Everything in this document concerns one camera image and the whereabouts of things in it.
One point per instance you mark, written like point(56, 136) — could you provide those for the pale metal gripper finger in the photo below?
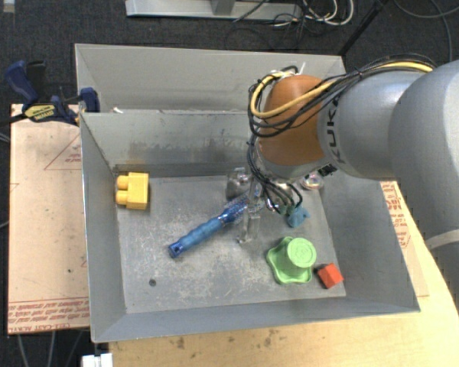
point(254, 226)
point(244, 228)

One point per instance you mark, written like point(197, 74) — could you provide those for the blue small toy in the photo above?
point(298, 218)

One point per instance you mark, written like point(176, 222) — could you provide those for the green toy cup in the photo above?
point(296, 258)

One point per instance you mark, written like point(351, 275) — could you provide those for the grey metal bin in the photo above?
point(199, 273)

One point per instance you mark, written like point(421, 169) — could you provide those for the red small block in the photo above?
point(330, 275)

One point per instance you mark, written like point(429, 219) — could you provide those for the yellow toy building block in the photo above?
point(134, 190)

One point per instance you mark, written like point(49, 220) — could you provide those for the brown cardboard board, red print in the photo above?
point(46, 224)

